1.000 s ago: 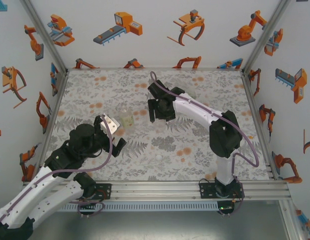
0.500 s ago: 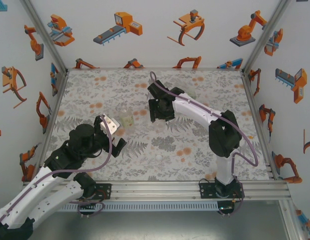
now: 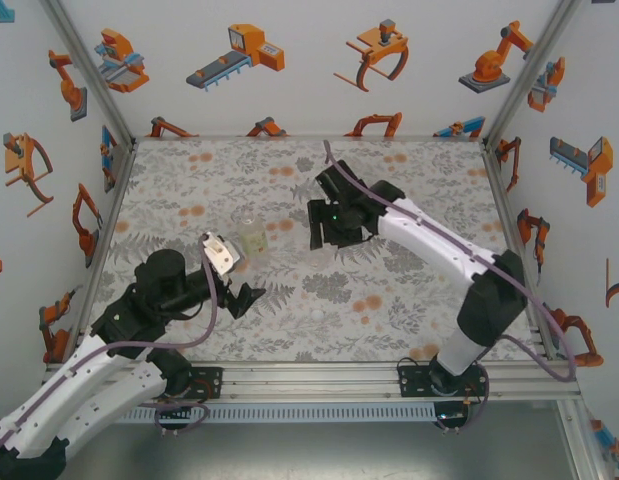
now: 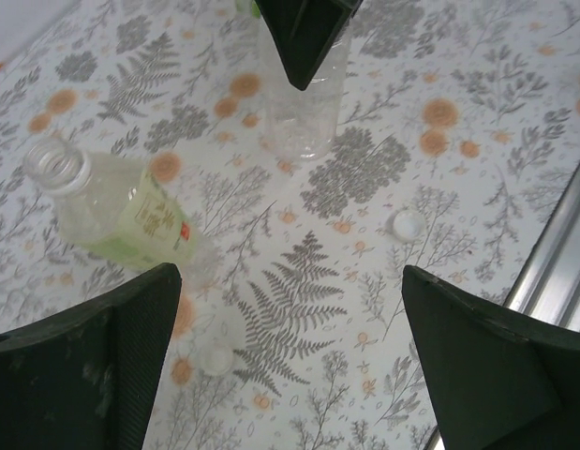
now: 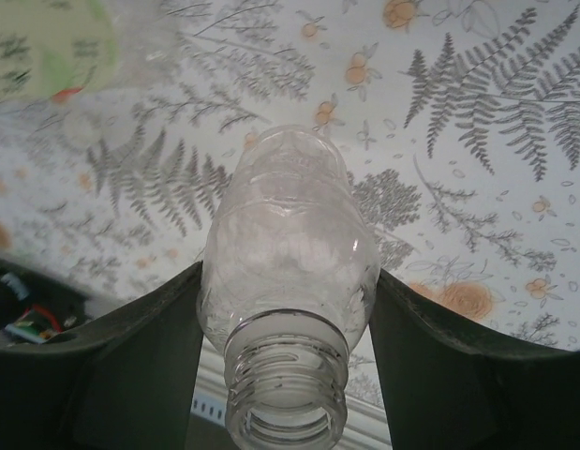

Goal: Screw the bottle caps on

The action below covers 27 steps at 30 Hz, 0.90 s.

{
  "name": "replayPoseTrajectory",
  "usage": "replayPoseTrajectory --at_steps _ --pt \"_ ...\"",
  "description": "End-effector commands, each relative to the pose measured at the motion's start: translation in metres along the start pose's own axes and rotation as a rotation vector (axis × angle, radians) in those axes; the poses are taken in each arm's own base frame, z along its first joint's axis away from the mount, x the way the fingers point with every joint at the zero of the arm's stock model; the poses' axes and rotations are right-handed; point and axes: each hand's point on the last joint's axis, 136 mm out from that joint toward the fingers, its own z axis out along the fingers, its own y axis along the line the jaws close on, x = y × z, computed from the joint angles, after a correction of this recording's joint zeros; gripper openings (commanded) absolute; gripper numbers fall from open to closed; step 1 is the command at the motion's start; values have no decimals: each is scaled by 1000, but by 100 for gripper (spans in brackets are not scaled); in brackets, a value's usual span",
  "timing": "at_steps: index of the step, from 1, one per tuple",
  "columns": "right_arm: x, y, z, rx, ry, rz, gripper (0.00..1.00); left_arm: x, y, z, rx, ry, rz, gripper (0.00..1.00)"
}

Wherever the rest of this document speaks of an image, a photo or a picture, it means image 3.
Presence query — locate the thin aluminium table edge rail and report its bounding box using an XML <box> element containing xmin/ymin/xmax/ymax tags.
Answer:
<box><xmin>133</xmin><ymin>133</ymin><xmax>486</xmax><ymax>143</ymax></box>

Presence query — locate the short aluminium frame post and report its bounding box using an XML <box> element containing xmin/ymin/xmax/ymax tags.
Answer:
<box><xmin>556</xmin><ymin>399</ymin><xmax>609</xmax><ymax>480</ymax></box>

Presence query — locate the aluminium table side rail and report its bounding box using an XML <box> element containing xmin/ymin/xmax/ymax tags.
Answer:
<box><xmin>481</xmin><ymin>139</ymin><xmax>560</xmax><ymax>364</ymax></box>
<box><xmin>68</xmin><ymin>139</ymin><xmax>140</xmax><ymax>369</ymax></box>

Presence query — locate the looped purple cable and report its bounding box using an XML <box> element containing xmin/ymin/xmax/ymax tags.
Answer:
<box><xmin>433</xmin><ymin>369</ymin><xmax>492</xmax><ymax>436</ymax></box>
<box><xmin>136</xmin><ymin>397</ymin><xmax>211</xmax><ymax>437</ymax></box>

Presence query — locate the floral patterned table mat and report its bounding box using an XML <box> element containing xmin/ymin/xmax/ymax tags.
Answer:
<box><xmin>86</xmin><ymin>138</ymin><xmax>546</xmax><ymax>364</ymax></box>

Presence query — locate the slanted aluminium frame post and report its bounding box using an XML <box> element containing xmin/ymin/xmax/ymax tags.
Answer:
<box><xmin>481</xmin><ymin>0</ymin><xmax>586</xmax><ymax>149</ymax></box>
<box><xmin>38</xmin><ymin>0</ymin><xmax>139</xmax><ymax>149</ymax></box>

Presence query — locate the clear bottle pale green label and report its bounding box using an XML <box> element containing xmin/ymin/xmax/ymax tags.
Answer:
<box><xmin>232</xmin><ymin>208</ymin><xmax>271</xmax><ymax>270</ymax></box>

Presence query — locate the long aluminium base rail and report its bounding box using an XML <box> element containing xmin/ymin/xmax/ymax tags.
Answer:
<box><xmin>43</xmin><ymin>360</ymin><xmax>583</xmax><ymax>402</ymax></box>

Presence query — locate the slotted grey cable duct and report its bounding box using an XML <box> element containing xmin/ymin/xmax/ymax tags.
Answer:
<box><xmin>108</xmin><ymin>402</ymin><xmax>438</xmax><ymax>425</ymax></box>

